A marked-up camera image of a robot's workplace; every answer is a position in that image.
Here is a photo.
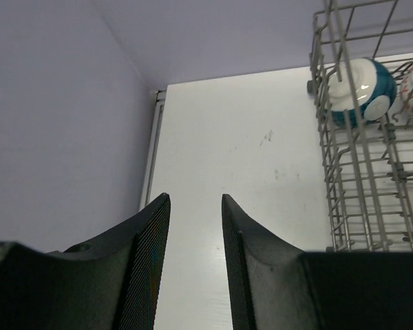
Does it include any aluminium table rail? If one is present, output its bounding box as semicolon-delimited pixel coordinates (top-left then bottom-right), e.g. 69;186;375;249
140;90;167;210

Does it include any blue triangle pattern bowl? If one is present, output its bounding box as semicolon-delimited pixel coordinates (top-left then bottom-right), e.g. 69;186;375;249
326;58;397;128

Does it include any grey wire dish rack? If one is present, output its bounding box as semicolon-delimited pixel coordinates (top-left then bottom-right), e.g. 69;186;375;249
307;1;413;252

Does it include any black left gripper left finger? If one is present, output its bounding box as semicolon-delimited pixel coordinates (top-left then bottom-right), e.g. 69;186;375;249
0;193;171;329

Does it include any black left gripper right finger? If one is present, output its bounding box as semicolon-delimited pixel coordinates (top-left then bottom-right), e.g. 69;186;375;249
222;195;413;329

